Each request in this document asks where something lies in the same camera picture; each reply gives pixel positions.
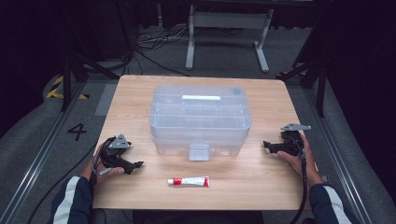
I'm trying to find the black metal stand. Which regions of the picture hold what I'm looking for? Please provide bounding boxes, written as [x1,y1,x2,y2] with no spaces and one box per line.
[60,52,120,111]
[276,59,328,118]

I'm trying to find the person's right hand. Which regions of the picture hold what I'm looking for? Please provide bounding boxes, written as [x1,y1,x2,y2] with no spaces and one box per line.
[276,133,325,188]

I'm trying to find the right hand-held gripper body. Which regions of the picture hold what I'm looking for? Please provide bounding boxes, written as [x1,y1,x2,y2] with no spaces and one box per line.
[279,123,312,157]

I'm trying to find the red white ointment tube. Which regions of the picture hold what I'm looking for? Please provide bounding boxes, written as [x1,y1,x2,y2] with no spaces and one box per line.
[167,175,211,189]

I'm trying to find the hand-held gripper cable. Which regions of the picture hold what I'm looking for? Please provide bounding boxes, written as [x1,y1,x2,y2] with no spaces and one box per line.
[289,150,309,224]
[26,138,110,224]

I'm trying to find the bundle of floor cables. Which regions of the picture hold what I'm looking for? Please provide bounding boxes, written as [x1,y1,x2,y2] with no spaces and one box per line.
[134,24,191,77]

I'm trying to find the grey metal table frame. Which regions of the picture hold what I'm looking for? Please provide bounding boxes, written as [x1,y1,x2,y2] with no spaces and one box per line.
[185,4,275,74]

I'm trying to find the left hand-held gripper cable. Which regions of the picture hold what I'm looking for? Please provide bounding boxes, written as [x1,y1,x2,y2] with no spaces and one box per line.
[26,138,110,224]

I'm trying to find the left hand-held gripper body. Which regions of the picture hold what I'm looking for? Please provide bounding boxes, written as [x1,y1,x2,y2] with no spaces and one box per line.
[99,133,134,175]

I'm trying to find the right hand-held gripper cable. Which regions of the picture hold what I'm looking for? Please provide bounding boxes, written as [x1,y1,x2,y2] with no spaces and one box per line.
[289,150,309,224]

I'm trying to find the clear plastic storage box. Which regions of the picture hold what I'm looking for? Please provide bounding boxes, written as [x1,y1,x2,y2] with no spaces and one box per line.
[148,83,252,161]

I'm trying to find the person's left hand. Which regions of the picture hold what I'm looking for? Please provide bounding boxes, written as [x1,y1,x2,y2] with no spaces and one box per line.
[81,147,125,185]

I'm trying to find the aluminium floor rail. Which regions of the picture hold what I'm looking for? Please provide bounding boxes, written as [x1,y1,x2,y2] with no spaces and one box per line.
[303,88,373,224]
[0,82,85,224]

